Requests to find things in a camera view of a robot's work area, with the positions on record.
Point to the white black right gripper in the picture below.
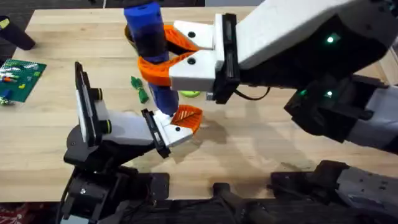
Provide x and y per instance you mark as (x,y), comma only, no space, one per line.
(280,31)

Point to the white orange right gripper finger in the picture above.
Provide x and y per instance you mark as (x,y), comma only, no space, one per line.
(199,74)

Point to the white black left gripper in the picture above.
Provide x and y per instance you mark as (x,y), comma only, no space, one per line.
(127,127)

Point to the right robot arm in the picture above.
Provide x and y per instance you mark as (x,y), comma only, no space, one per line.
(382,124)

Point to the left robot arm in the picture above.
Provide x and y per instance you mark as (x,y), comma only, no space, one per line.
(90,193)

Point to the green toy vegetable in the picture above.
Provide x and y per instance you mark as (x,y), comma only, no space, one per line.
(141,90)

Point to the brown bucket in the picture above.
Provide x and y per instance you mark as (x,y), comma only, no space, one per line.
(129,36)

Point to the left wrist upright black plate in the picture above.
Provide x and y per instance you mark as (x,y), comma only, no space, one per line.
(83,99)

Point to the green board with toy blocks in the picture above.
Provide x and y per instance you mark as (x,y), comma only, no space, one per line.
(18,79)

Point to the black tube with yellow tag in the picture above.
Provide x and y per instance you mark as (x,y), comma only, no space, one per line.
(15,35)

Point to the black rail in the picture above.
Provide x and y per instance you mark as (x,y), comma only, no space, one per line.
(192,211)

